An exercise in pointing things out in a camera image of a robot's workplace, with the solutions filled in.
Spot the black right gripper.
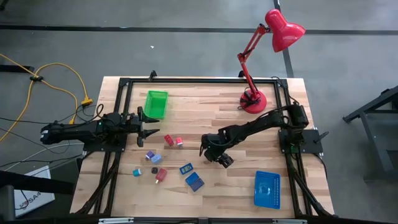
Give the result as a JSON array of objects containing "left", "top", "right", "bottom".
[{"left": 200, "top": 133, "right": 234, "bottom": 169}]

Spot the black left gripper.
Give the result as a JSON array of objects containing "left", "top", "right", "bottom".
[{"left": 123, "top": 106, "right": 161, "bottom": 147}]

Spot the green plastic basket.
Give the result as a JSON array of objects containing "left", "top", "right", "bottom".
[{"left": 144, "top": 90, "right": 169, "bottom": 120}]

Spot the small blue labelled box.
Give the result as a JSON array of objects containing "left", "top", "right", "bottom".
[{"left": 179, "top": 162, "right": 194, "bottom": 175}]

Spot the dark blue box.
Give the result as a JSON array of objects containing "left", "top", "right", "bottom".
[{"left": 190, "top": 177, "right": 205, "bottom": 192}]

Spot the large red wall charger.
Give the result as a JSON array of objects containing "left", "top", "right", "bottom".
[{"left": 155, "top": 168, "right": 168, "bottom": 184}]

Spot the blue plastic basket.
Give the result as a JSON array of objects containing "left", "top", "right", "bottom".
[{"left": 253, "top": 170, "right": 282, "bottom": 210}]

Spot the black beam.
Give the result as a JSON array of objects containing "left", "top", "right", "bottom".
[{"left": 0, "top": 169, "right": 75, "bottom": 196}]

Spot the white cardboard box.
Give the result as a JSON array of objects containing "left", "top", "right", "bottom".
[{"left": 13, "top": 165, "right": 56, "bottom": 218}]

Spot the red desk lamp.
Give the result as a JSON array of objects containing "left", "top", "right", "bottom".
[{"left": 238, "top": 8, "right": 307, "bottom": 114}]

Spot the black floor bar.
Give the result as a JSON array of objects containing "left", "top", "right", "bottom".
[{"left": 0, "top": 64, "right": 35, "bottom": 73}]

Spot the black metal stand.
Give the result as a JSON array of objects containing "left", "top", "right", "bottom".
[{"left": 343, "top": 85, "right": 398, "bottom": 182}]

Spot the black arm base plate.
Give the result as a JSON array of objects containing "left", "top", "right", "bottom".
[
  {"left": 83, "top": 141, "right": 128, "bottom": 153},
  {"left": 278, "top": 129, "right": 330, "bottom": 154}
]

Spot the yellow extension cord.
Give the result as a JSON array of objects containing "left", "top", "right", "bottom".
[
  {"left": 0, "top": 52, "right": 94, "bottom": 106},
  {"left": 0, "top": 74, "right": 78, "bottom": 142}
]

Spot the black aluminium frame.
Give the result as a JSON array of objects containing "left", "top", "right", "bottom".
[{"left": 74, "top": 76, "right": 335, "bottom": 218}]

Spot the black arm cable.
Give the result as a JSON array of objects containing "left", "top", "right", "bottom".
[{"left": 270, "top": 76, "right": 301, "bottom": 106}]

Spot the silver aluminium bracket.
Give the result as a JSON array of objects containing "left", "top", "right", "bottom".
[
  {"left": 98, "top": 217, "right": 134, "bottom": 224},
  {"left": 272, "top": 218, "right": 308, "bottom": 224}
]

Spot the grey floor cable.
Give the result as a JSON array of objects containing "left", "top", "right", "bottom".
[{"left": 4, "top": 142, "right": 85, "bottom": 172}]

